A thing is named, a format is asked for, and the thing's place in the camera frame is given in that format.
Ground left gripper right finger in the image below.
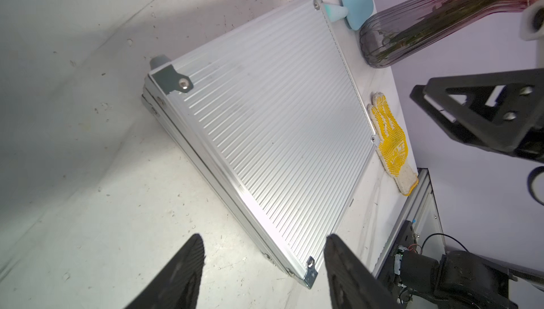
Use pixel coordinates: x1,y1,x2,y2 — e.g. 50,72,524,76
324,234,401,309

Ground silver aluminium poker case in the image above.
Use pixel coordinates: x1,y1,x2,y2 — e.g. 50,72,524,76
143,0,376,288

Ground yellow dotted work glove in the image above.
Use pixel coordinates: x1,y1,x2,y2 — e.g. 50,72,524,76
367,92,419,196

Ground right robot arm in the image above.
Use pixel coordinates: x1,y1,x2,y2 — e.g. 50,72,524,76
395,48,543,308

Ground aluminium frame rail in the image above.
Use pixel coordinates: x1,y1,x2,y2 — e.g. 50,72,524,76
372,168,443,277

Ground purple glass vase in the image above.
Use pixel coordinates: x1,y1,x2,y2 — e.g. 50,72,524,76
359,0,538,68

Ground teal plastic scoop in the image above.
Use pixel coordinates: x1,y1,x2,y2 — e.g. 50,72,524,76
323,0,374,31

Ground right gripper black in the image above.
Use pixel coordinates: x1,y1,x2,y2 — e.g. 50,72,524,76
409,0,544,208

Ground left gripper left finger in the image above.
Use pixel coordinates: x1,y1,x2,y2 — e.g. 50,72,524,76
127,234,205,308

